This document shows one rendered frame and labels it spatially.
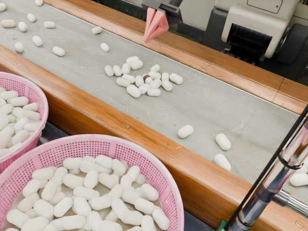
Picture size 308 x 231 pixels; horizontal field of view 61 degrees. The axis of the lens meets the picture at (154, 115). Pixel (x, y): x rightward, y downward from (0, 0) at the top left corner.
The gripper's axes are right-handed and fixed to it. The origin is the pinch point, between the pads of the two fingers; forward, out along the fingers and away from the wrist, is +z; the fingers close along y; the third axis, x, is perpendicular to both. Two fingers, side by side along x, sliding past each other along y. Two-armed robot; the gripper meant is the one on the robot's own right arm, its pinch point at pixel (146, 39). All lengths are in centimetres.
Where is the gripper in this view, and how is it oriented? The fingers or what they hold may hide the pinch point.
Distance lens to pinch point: 69.1
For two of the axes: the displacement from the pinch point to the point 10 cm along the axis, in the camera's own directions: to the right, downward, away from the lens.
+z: -5.0, 8.6, -0.9
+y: 8.3, 4.5, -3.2
